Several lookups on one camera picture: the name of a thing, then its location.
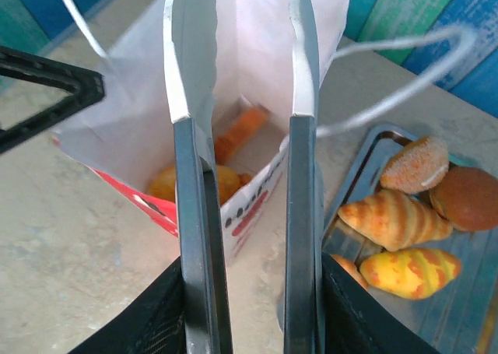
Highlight white and red paper bag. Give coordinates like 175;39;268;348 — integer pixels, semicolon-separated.
49;0;478;264

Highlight sugared oval fake bread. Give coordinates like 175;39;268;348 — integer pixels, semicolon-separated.
329;254;370;291

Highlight metal baking tray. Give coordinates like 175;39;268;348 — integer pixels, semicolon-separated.
321;123;498;354

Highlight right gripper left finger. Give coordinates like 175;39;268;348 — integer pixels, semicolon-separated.
68;255;187;354

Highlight smooth brown fake bun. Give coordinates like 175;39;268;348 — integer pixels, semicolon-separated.
429;166;498;233

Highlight metal tongs with white tips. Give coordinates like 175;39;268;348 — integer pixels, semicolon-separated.
162;0;327;354

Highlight fake croissant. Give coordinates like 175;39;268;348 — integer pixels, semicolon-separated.
337;188;455;253

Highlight sugared round fake bun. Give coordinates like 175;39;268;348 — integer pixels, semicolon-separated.
379;135;451;195

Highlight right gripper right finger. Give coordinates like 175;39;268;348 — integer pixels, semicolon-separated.
321;251;443;354

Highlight yellow orange striped fake bread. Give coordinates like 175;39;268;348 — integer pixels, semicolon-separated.
358;247;463;301

